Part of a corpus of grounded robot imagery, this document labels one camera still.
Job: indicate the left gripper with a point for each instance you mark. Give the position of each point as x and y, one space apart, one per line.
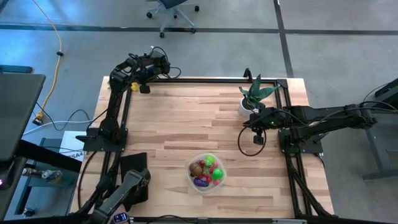
145 88

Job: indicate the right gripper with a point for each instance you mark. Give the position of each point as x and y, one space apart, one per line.
258 140

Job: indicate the yellow toy lemon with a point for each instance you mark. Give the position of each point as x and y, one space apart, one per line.
135 86

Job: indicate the pink toy fruit piece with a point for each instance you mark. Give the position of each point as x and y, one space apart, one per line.
216 165
215 182

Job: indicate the lime green toy cabbage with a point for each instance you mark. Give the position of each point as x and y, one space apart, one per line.
210 160

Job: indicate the glossy green toy pepper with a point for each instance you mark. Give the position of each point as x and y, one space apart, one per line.
217 173

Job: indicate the brown toy kiwi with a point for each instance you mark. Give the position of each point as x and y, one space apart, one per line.
196 169

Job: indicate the purple toy eggplant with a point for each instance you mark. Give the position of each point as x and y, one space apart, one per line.
201 182

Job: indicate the clear plastic tupperware container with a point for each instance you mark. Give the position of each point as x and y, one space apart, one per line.
191 186

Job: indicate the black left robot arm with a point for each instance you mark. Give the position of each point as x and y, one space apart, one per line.
116 102

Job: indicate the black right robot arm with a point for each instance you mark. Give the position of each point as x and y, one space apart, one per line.
326 116

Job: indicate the white plant pot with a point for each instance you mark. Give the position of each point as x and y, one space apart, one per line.
244 109

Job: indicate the green snake plant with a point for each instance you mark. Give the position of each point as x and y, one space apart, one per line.
258 90

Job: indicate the black cloth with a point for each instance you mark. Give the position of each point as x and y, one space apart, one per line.
133 161

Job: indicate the office chair base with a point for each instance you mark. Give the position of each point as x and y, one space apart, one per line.
172 3

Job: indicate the white printed sign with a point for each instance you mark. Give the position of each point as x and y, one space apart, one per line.
70 146

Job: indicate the dark grey desk top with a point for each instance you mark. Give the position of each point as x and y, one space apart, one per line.
18 115

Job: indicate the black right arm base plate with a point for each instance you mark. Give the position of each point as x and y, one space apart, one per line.
314 146

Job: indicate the black frame camera mount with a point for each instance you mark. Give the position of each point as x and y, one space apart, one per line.
247 74

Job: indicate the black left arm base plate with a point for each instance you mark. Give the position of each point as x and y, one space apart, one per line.
93 143

